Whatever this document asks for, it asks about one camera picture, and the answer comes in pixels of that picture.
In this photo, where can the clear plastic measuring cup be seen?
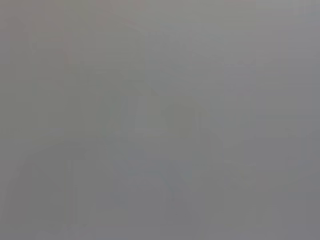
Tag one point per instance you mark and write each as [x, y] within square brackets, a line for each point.
[160, 120]

